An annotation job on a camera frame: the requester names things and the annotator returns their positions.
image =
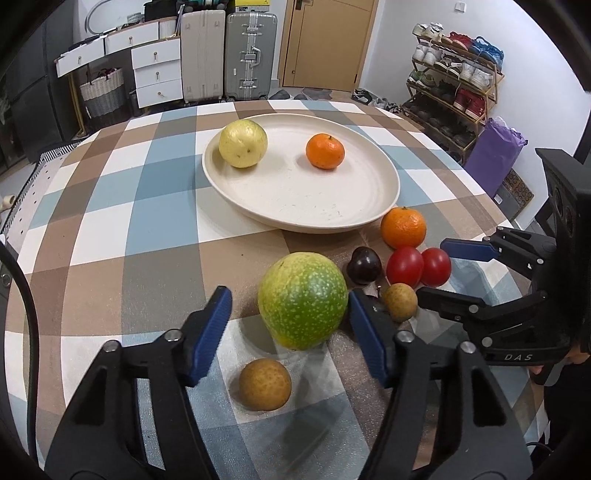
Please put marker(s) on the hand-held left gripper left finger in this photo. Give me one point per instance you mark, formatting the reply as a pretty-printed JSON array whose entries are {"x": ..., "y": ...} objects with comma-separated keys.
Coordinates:
[{"x": 211, "y": 333}]

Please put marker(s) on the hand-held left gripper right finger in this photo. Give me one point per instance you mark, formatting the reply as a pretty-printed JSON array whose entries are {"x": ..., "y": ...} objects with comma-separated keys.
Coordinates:
[{"x": 369, "y": 333}]

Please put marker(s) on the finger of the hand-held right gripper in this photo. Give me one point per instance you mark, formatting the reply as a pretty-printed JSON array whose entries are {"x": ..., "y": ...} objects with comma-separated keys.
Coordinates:
[
  {"x": 468, "y": 249},
  {"x": 450, "y": 302}
]

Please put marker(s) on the red tomato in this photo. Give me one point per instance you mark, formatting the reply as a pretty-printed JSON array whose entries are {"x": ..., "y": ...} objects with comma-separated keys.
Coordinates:
[
  {"x": 438, "y": 266},
  {"x": 404, "y": 266}
]

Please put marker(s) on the brown longan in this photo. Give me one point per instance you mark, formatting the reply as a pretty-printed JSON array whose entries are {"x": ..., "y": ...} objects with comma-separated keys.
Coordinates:
[
  {"x": 400, "y": 302},
  {"x": 264, "y": 384}
]

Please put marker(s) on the dark purple plum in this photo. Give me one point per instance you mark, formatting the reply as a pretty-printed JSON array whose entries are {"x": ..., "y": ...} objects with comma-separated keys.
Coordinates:
[{"x": 364, "y": 266}]

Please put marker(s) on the orange mandarin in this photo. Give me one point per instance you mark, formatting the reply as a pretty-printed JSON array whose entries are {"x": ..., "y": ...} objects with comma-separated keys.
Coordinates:
[
  {"x": 403, "y": 227},
  {"x": 325, "y": 151}
]

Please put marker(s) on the green speckled passion fruit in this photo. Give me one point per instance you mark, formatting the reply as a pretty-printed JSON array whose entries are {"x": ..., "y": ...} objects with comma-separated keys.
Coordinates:
[{"x": 302, "y": 301}]

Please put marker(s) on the cream round plate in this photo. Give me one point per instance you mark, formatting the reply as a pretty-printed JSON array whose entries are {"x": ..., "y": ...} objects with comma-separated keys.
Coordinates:
[{"x": 300, "y": 198}]

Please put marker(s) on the person's right hand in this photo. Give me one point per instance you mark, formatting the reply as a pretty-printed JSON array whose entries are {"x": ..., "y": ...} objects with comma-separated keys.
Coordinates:
[{"x": 581, "y": 356}]

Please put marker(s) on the brown doormat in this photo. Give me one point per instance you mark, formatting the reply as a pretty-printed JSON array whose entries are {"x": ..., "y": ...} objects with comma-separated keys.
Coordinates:
[{"x": 515, "y": 191}]

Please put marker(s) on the purple paper bag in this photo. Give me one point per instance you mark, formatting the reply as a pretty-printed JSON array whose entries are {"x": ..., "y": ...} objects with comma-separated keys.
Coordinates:
[{"x": 494, "y": 154}]

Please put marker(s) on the checked tablecloth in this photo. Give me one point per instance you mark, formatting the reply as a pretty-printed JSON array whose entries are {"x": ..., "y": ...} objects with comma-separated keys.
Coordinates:
[{"x": 120, "y": 240}]

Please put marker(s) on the wooden shoe rack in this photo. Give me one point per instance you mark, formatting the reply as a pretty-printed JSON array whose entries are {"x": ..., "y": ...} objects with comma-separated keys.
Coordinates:
[{"x": 489, "y": 97}]

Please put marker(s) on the group of assorted shoes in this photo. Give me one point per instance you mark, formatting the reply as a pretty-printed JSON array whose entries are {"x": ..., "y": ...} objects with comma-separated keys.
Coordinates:
[{"x": 466, "y": 74}]

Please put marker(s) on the sneakers beside door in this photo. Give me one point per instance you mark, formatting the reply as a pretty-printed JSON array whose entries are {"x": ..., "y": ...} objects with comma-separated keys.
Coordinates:
[{"x": 374, "y": 99}]

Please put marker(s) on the yellow passion fruit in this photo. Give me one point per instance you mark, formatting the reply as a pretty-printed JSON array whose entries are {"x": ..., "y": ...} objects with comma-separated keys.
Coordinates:
[{"x": 243, "y": 143}]

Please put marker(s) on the grey floor cloth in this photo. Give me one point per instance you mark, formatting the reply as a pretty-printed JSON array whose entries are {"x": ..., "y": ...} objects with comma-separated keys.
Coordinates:
[{"x": 314, "y": 94}]

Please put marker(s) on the wooden door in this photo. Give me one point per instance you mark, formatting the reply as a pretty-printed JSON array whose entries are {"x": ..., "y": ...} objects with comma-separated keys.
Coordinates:
[{"x": 328, "y": 41}]

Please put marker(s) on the woven laundry basket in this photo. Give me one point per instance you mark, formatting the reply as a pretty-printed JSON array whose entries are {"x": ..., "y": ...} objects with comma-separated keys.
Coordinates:
[{"x": 102, "y": 94}]

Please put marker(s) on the white drawer dresser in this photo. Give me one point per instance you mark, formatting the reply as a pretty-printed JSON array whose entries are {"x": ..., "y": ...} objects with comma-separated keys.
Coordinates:
[{"x": 154, "y": 69}]

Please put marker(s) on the beige suitcase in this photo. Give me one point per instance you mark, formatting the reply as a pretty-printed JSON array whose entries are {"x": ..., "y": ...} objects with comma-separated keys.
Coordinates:
[{"x": 203, "y": 55}]

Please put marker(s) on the grey suitcase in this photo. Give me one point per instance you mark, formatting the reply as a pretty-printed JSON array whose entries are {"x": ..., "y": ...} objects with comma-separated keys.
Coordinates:
[{"x": 251, "y": 55}]

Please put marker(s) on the yellow shoe box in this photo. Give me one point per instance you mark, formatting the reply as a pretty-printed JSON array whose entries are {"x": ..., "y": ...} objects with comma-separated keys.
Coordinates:
[{"x": 251, "y": 5}]

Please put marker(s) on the oval white frame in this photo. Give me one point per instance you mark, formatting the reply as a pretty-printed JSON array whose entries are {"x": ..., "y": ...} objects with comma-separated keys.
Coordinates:
[{"x": 94, "y": 18}]

